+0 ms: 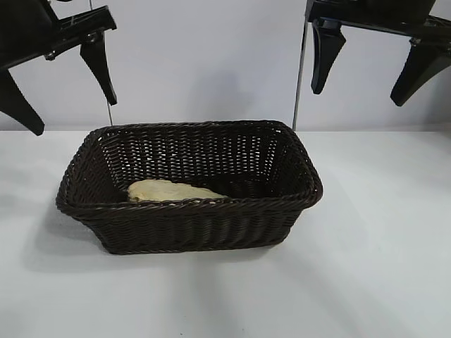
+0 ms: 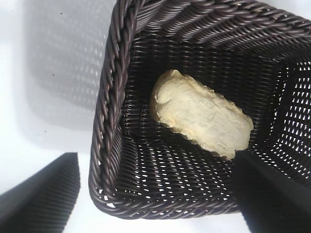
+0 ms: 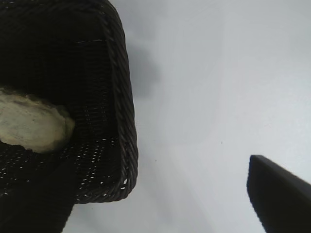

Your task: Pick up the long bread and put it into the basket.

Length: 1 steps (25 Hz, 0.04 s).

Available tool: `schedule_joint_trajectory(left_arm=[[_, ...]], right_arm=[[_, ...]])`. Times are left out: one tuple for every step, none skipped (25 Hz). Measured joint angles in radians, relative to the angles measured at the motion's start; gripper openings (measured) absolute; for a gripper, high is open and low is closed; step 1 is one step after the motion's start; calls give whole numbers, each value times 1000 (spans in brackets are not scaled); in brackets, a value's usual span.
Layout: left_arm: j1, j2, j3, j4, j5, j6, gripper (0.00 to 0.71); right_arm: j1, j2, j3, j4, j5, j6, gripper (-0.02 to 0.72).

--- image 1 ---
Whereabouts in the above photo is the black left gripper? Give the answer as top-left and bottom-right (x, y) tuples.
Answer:
(0, 0), (118, 137)

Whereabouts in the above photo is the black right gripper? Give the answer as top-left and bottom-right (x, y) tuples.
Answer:
(304, 0), (451, 108)

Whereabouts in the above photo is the long striped bread loaf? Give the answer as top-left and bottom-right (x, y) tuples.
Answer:
(126, 178), (230, 204)

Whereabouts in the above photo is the dark brown wicker basket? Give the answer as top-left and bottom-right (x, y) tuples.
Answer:
(55, 120), (324, 256)

